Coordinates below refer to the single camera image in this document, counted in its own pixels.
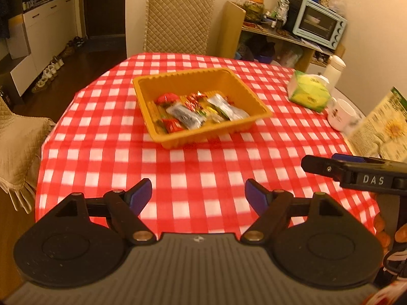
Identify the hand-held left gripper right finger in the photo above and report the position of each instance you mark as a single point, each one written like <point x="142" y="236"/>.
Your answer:
<point x="256" y="195"/>

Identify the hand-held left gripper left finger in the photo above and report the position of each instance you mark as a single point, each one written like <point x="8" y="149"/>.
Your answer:
<point x="141" y="194"/>

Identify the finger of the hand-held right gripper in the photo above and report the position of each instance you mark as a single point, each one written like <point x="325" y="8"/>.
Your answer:
<point x="348" y="158"/>
<point x="321" y="165"/>

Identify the dark red candy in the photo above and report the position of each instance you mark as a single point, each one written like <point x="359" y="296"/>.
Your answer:
<point x="171" y="125"/>

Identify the red clear snack packet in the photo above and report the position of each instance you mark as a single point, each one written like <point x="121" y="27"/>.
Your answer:
<point x="219" y="118"/>

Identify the black grey snack packet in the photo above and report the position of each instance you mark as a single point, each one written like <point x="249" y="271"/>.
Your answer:
<point x="184" y="116"/>

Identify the silver snack packet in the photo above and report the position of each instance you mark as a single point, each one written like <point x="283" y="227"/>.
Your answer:
<point x="228" y="108"/>

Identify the orange plastic tray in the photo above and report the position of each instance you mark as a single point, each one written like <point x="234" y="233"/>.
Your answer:
<point x="241" y="101"/>

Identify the red gold label snack packet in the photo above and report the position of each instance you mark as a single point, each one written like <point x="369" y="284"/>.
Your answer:
<point x="167" y="99"/>

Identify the small red candy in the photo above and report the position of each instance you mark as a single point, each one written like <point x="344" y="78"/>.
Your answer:
<point x="192" y="104"/>
<point x="198" y="96"/>

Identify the person's right hand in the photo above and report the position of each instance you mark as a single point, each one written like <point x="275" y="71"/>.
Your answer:
<point x="381" y="228"/>

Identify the red white checkered tablecloth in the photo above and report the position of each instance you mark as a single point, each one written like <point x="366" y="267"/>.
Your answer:
<point x="127" y="165"/>

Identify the white mug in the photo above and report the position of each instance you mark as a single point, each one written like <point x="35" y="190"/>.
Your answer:
<point x="341" y="116"/>

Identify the sunflower print snack bag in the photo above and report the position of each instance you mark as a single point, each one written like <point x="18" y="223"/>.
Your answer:
<point x="384" y="133"/>

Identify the green yellow tissue pack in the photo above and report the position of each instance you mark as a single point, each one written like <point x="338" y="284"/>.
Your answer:
<point x="308" y="92"/>

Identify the white thermos bottle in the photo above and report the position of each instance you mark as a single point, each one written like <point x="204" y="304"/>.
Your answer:
<point x="334" y="70"/>

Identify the beige quilted frilled chair cover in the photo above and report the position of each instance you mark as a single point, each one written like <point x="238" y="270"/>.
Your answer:
<point x="22" y="146"/>

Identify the light blue toaster oven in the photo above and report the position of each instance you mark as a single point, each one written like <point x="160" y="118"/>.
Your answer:
<point x="318" y="23"/>

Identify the row of shoes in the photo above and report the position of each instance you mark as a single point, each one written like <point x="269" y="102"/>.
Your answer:
<point x="52" y="70"/>

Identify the wooden shelf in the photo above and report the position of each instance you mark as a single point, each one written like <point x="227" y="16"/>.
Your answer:
<point x="229" y="28"/>

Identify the glass jar orange lid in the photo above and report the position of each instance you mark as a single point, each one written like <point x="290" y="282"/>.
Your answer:
<point x="254" y="8"/>

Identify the quilted beige chair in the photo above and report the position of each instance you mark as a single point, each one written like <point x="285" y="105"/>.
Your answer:
<point x="178" y="22"/>

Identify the white cabinet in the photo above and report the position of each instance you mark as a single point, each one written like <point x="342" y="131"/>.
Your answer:
<point x="35" y="38"/>

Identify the dark door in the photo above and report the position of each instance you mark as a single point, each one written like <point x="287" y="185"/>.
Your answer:
<point x="105" y="6"/>

